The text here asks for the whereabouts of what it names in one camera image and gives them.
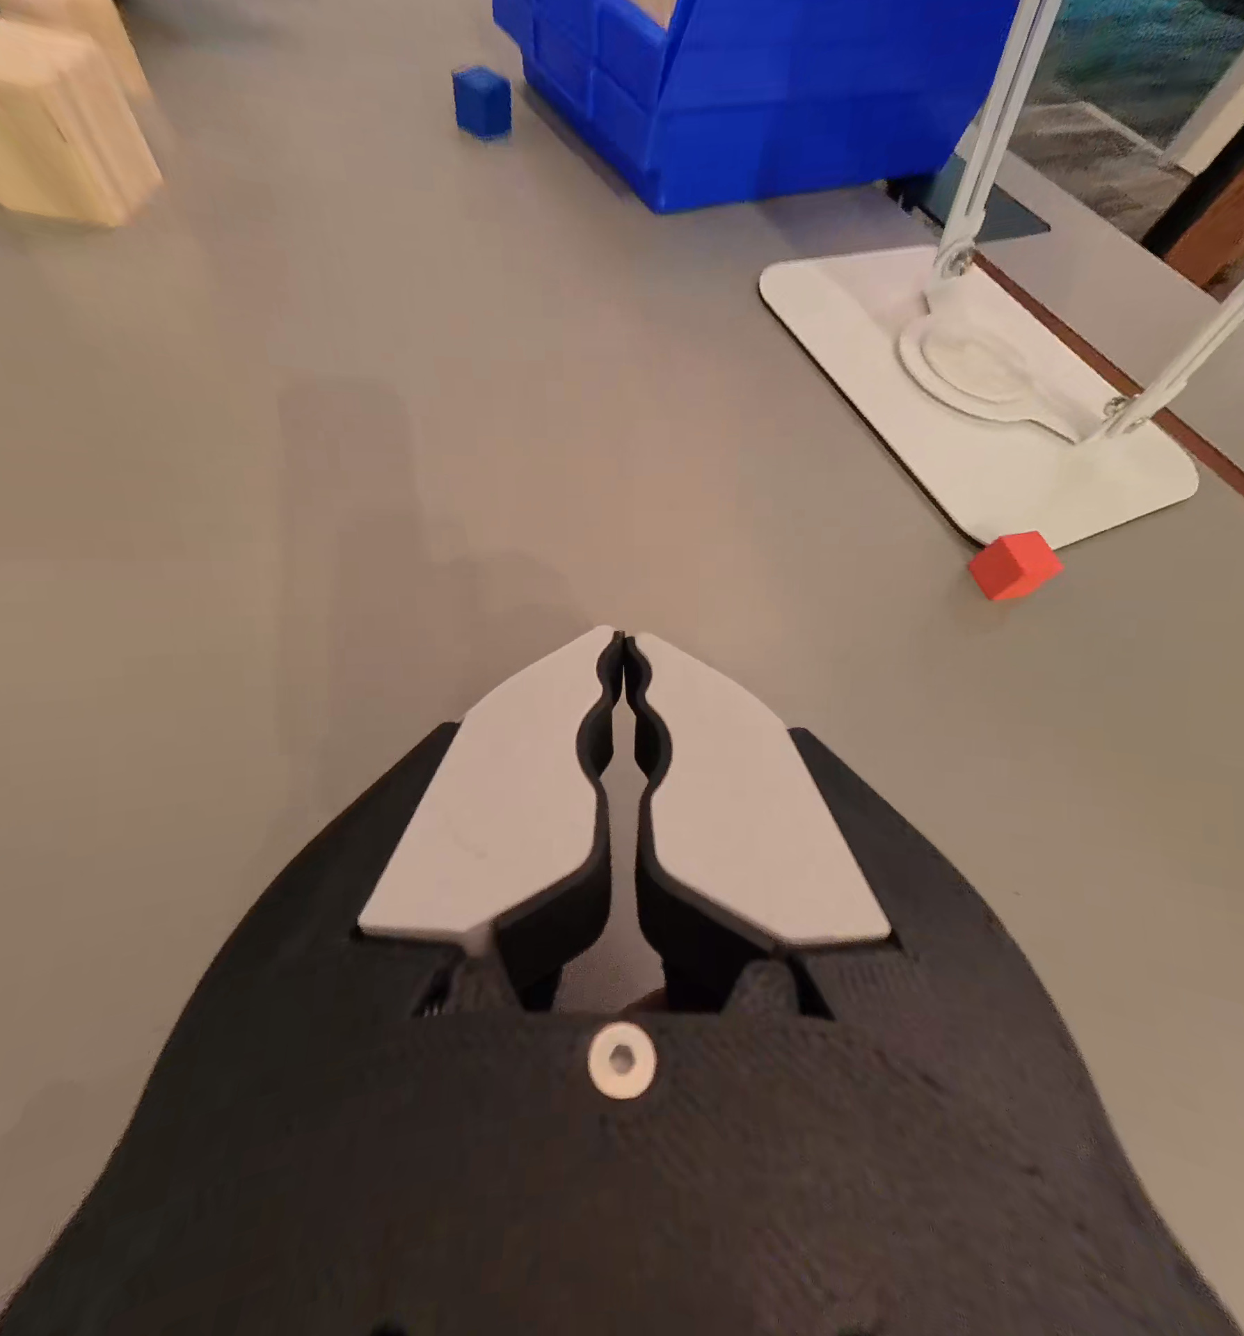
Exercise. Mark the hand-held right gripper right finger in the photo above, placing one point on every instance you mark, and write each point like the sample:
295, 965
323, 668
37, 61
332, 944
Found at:
748, 824

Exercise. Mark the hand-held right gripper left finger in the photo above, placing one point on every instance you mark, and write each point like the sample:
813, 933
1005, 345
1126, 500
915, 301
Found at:
497, 814

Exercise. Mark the red wooden cube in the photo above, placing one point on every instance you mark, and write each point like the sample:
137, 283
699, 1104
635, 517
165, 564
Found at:
1014, 569

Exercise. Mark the blue wooden cube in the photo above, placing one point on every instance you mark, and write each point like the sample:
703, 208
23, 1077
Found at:
482, 105

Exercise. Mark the pale yellowish wooden cube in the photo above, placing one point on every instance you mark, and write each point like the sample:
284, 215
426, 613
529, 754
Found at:
48, 135

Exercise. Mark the tan wooden cube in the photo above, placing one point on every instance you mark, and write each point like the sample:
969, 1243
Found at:
122, 52

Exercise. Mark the blue plastic bin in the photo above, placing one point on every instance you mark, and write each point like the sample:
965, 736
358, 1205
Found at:
769, 105

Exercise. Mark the brown wooden furniture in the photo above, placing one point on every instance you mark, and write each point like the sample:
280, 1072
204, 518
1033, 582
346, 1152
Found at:
1238, 209

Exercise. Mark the white table leg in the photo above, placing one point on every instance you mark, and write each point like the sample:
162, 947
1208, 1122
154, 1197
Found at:
1222, 93

